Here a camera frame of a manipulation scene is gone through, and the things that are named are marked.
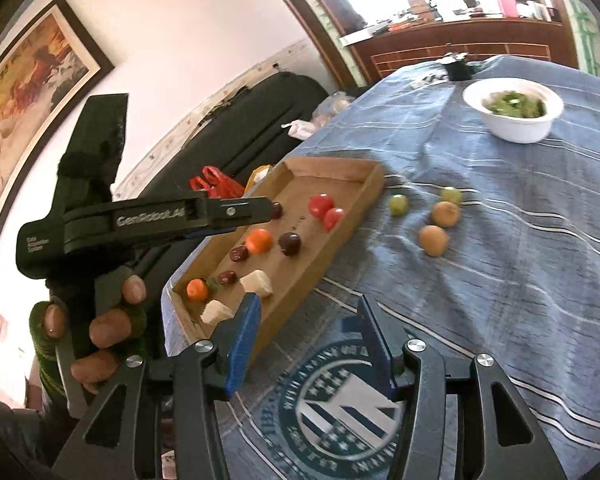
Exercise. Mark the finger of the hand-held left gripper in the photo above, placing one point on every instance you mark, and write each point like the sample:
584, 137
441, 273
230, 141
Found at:
240, 212
205, 235

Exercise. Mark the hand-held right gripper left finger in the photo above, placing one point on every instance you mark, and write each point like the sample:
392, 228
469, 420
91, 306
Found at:
242, 345

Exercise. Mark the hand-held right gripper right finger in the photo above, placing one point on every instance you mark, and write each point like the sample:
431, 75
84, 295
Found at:
375, 355

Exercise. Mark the large orange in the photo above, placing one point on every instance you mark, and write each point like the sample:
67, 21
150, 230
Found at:
259, 241

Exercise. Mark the dark cherry tomato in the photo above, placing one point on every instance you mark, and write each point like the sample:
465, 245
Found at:
277, 210

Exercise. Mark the dark red date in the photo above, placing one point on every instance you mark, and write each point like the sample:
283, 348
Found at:
239, 254
227, 278

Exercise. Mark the dark purple plum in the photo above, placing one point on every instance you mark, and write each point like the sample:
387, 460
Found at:
290, 244

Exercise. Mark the red tomato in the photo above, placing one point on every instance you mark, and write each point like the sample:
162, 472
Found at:
320, 205
335, 220

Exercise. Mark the shallow cardboard box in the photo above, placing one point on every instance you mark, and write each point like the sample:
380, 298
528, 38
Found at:
335, 182

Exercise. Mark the person's left forearm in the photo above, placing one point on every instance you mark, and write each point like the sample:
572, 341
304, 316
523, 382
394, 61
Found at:
15, 435

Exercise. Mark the person's left hand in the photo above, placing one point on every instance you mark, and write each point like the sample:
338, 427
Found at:
110, 329

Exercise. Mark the red plastic bag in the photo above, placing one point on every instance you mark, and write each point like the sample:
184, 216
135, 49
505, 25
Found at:
216, 183

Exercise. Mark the yellow packet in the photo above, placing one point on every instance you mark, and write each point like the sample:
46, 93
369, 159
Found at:
259, 176

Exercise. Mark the peeled banana piece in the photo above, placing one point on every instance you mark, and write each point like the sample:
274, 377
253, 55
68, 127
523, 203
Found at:
216, 312
256, 283

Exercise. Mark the green grape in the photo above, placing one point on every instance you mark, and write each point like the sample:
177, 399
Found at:
398, 205
213, 284
451, 195

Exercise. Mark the white tissue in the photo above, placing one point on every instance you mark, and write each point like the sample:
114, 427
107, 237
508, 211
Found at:
297, 130

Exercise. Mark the black sofa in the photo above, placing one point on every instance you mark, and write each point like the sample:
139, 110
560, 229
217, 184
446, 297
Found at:
260, 110

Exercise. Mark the brown longan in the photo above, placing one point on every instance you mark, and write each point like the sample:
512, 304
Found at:
433, 241
446, 214

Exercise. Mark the clear plastic bag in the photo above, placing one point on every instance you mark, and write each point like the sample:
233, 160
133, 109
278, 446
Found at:
332, 107

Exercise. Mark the framed horse painting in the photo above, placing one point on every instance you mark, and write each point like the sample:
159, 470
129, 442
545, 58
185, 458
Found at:
20, 110

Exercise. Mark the wooden counter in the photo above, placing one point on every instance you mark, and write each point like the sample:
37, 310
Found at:
430, 45

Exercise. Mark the black and red jar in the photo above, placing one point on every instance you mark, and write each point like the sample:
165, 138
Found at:
456, 69

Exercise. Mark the white bowl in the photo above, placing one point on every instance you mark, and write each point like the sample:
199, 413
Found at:
517, 127

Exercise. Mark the green leafy vegetables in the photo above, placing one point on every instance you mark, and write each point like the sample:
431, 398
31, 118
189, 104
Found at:
515, 104

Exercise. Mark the bamboo print panel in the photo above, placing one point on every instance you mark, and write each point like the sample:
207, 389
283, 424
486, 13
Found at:
587, 25

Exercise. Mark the wooden partition frame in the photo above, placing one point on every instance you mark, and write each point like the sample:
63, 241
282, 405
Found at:
325, 25

